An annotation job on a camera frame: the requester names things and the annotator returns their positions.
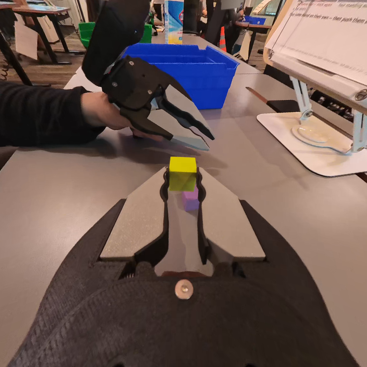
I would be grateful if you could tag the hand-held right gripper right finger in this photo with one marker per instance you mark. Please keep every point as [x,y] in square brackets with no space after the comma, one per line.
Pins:
[229,229]

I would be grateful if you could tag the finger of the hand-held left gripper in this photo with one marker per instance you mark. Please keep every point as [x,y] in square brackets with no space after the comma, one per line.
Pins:
[183,106]
[175,130]

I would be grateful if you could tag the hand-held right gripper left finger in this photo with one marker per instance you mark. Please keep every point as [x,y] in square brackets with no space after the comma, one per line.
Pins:
[134,226]

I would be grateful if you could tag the yellow foam cube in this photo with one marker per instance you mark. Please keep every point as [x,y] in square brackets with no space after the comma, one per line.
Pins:
[182,172]

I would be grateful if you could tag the purple foam cube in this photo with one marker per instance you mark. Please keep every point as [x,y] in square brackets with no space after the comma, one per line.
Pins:
[190,202]

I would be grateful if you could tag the person's left forearm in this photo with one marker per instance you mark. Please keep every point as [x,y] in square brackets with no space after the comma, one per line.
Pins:
[34,114]

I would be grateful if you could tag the person's left hand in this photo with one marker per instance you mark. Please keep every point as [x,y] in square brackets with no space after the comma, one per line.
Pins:
[100,111]

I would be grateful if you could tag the blue plastic bin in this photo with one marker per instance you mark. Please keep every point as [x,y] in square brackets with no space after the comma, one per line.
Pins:
[254,20]
[200,83]

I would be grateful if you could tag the green plastic bin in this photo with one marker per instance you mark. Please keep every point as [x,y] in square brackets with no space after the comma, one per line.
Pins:
[86,34]

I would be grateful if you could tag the disinfectant wipes canister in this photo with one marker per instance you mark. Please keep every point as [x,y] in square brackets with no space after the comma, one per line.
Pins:
[174,23]

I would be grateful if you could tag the orange traffic cone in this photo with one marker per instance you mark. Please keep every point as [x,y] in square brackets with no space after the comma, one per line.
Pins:
[223,38]

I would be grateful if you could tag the black table cover plate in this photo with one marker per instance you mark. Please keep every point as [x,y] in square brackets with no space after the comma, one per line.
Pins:
[283,106]

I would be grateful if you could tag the brown wooden desk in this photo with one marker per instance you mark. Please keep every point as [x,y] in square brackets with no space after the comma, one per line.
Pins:
[43,10]

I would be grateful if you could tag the white instruction sheet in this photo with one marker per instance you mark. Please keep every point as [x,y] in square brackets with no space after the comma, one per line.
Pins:
[321,34]

